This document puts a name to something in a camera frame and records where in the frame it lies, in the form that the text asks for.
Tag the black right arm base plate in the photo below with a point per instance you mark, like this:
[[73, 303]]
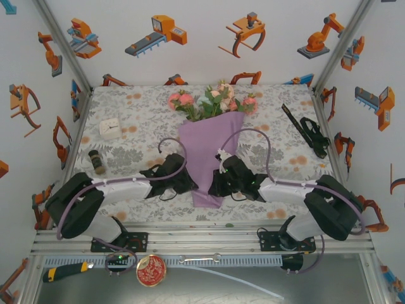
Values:
[[269, 242]]

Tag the small brown cylindrical bottle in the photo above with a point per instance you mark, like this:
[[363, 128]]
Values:
[[96, 161]]

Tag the pink and purple wrapping paper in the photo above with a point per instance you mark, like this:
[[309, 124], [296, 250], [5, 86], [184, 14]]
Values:
[[209, 142]]

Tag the aluminium side rail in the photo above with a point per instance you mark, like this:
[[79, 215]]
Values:
[[319, 106], [77, 133]]

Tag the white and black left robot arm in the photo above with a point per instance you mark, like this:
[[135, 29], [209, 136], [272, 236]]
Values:
[[126, 188]]

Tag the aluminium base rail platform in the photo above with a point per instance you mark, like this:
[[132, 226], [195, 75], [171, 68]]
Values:
[[205, 240]]

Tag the yellow and black utility knife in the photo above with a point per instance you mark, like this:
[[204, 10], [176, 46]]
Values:
[[68, 270]]

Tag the grey floral tablecloth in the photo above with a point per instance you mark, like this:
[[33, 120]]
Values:
[[142, 104]]

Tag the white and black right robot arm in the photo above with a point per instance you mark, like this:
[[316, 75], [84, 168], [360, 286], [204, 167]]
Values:
[[284, 191]]

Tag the silver wrench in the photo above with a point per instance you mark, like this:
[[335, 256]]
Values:
[[199, 259]]

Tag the teal artificial flower stem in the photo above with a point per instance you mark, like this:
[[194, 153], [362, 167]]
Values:
[[204, 101]]

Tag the aluminium frame post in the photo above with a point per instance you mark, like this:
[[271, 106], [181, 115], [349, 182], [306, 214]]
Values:
[[64, 47], [341, 47]]

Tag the thin white plastic tube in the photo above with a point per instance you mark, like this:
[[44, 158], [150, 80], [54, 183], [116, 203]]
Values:
[[221, 272]]

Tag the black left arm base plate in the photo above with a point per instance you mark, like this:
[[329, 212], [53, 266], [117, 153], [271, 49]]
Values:
[[140, 242]]

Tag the small white square clock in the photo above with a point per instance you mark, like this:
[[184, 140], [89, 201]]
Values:
[[110, 128]]

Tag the round red and gold tin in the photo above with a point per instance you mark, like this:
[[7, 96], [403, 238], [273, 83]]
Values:
[[152, 272]]

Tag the black ribbon with gold print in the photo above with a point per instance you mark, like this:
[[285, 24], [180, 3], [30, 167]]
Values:
[[311, 126]]

